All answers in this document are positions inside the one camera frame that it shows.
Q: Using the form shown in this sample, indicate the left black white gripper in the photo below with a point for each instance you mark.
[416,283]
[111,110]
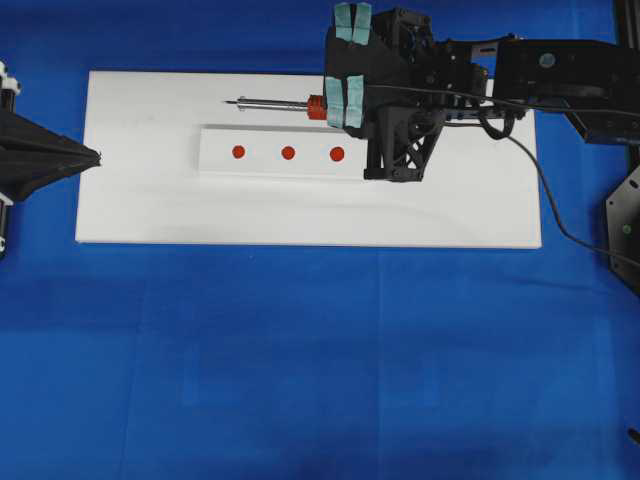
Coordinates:
[21,175]

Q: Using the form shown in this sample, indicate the large white foam board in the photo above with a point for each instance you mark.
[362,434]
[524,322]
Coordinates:
[476,192]

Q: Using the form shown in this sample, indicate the black aluminium frame post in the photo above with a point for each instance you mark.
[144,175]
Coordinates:
[627,22]

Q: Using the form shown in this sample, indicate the left red dot mark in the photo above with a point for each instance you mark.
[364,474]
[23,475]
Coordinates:
[238,152]

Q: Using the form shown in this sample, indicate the red handled soldering iron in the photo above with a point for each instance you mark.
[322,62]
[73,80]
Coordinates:
[313,107]

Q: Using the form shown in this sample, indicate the red dot mark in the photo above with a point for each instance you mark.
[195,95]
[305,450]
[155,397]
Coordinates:
[337,154]
[238,152]
[288,152]

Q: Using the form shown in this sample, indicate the middle red dot mark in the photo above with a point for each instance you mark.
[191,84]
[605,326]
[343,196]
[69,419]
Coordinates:
[288,152]

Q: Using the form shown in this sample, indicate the right red dot mark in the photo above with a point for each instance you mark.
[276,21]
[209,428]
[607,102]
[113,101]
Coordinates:
[337,154]

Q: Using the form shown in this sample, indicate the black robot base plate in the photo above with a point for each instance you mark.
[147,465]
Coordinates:
[622,218]

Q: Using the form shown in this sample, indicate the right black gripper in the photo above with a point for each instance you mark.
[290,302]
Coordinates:
[401,85]

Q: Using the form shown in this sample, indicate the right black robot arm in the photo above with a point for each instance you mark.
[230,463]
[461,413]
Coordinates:
[594,84]

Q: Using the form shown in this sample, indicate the small white raised block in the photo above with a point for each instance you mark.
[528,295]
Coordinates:
[263,157]

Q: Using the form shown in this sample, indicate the black object at right edge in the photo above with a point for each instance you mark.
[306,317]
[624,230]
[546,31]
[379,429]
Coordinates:
[634,435]

